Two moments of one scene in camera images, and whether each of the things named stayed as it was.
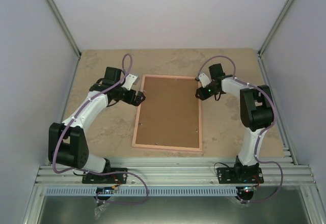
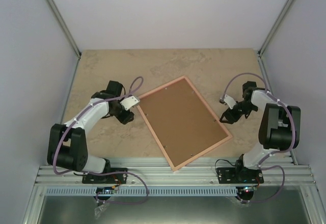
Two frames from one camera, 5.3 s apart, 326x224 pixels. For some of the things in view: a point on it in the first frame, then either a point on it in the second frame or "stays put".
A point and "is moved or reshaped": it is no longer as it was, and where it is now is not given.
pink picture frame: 168,147 → 142,112
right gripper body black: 209,94 → 246,107
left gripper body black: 129,99 → 123,119
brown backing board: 170,115 is moved or reshaped
